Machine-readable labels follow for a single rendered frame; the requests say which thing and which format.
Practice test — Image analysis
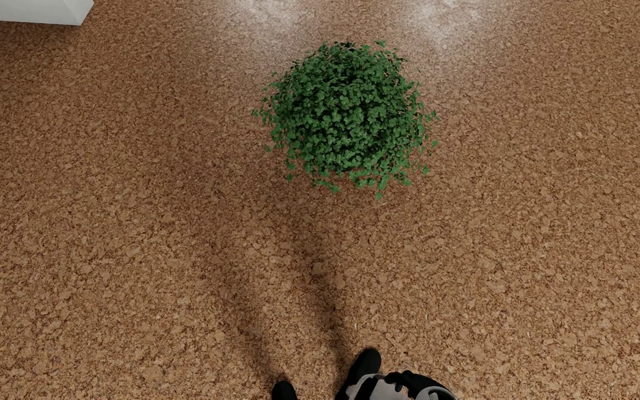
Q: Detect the green leafy bushy plant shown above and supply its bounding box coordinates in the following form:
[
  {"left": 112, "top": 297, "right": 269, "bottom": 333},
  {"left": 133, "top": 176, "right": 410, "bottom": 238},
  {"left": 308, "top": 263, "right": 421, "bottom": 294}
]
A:
[{"left": 251, "top": 40, "right": 440, "bottom": 200}]

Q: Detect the black right robot foot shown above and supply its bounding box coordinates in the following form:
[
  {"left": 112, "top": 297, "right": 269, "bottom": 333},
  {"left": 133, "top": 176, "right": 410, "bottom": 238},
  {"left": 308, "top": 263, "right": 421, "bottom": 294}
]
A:
[{"left": 336, "top": 348, "right": 382, "bottom": 400}]

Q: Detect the black robot foot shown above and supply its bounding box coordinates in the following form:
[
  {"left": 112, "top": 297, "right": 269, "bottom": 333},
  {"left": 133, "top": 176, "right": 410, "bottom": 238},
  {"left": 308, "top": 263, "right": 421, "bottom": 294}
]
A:
[
  {"left": 271, "top": 380, "right": 299, "bottom": 400},
  {"left": 336, "top": 348, "right": 382, "bottom": 400}
]

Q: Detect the black left robot foot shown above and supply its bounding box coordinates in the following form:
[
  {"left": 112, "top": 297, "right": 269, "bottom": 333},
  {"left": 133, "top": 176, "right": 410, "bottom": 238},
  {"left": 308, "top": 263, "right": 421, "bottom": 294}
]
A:
[{"left": 271, "top": 380, "right": 299, "bottom": 400}]

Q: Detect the white furniture block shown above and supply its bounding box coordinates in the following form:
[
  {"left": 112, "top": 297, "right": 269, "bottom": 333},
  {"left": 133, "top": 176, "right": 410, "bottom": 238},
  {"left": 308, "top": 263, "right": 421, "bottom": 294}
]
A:
[{"left": 0, "top": 0, "right": 95, "bottom": 27}]

